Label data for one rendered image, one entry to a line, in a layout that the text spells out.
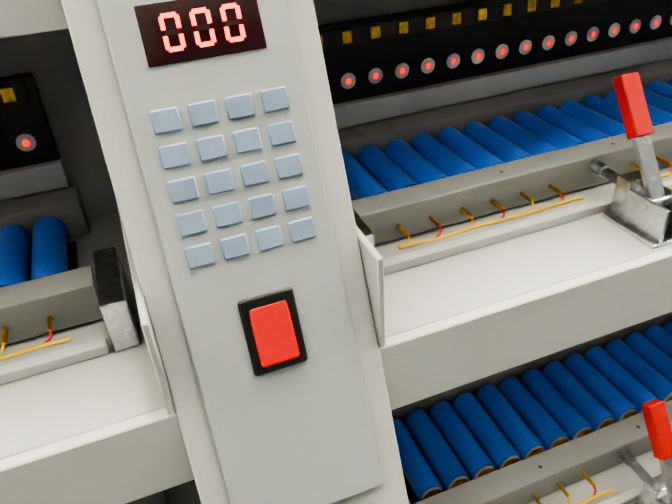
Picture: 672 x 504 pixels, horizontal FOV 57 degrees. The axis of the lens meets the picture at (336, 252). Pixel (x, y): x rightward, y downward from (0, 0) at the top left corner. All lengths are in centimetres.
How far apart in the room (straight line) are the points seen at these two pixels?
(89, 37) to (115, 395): 15
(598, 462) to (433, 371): 20
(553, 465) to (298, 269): 26
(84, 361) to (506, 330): 21
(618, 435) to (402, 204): 24
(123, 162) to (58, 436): 12
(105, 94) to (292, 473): 18
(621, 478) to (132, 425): 34
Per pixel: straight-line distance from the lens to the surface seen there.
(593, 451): 48
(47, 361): 32
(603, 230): 39
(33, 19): 28
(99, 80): 26
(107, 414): 29
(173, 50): 25
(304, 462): 30
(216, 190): 25
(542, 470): 46
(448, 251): 35
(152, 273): 26
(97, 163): 46
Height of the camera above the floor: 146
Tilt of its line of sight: 13 degrees down
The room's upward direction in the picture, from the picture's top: 11 degrees counter-clockwise
